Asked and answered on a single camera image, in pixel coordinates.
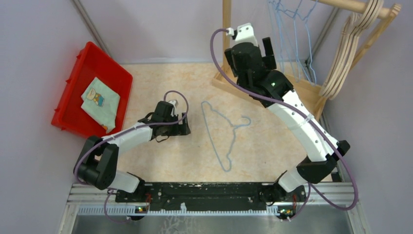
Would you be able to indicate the wooden hanger rack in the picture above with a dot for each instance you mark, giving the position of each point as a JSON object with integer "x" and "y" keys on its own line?
{"x": 352, "y": 46}

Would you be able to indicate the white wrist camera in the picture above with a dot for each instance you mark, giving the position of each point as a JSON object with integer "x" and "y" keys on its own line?
{"x": 174, "y": 102}
{"x": 243, "y": 33}

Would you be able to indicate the red plastic bin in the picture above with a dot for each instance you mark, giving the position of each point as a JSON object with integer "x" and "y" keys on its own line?
{"x": 91, "y": 62}

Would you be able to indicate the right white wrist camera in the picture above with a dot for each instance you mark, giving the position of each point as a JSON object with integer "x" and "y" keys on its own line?
{"x": 243, "y": 33}

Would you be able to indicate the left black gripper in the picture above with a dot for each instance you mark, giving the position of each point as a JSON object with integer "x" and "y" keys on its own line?
{"x": 180, "y": 129}

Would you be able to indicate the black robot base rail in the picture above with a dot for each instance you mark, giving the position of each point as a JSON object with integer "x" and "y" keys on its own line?
{"x": 210, "y": 197}

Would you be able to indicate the folded light green cloth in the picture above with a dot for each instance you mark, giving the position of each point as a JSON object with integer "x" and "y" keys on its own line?
{"x": 101, "y": 103}

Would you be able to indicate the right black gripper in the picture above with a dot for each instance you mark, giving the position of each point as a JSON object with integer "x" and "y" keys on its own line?
{"x": 268, "y": 59}

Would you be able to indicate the beige plastic hanger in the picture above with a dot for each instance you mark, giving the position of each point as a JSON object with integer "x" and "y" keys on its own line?
{"x": 340, "y": 48}
{"x": 348, "y": 48}
{"x": 337, "y": 48}
{"x": 343, "y": 48}

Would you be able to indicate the blue wire hanger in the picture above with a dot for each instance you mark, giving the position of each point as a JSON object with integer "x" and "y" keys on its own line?
{"x": 289, "y": 19}
{"x": 234, "y": 128}
{"x": 309, "y": 42}
{"x": 279, "y": 31}

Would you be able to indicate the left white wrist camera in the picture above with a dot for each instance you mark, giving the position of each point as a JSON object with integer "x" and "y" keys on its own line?
{"x": 174, "y": 102}

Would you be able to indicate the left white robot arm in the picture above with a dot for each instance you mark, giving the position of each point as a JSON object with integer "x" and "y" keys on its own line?
{"x": 98, "y": 160}

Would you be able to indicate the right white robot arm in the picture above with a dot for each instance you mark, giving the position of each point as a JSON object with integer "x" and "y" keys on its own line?
{"x": 277, "y": 94}

